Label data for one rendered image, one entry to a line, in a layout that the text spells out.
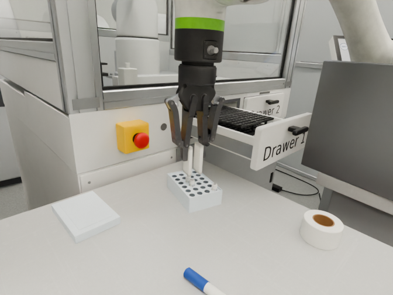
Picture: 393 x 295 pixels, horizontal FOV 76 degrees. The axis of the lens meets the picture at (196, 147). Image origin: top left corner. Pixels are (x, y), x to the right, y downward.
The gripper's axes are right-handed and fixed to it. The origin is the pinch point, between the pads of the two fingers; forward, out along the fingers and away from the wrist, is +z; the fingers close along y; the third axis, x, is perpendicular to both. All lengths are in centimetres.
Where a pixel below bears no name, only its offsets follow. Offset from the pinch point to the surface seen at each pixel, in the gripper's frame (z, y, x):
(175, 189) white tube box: 8.0, -3.2, 1.8
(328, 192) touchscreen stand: 56, 117, 33
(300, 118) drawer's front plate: -6.2, 34.7, 1.3
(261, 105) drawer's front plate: -3, 49, 32
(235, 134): -2.7, 15.2, 4.7
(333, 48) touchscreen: -27, 101, 42
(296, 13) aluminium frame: -39, 68, 39
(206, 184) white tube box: 6.6, 3.2, -1.2
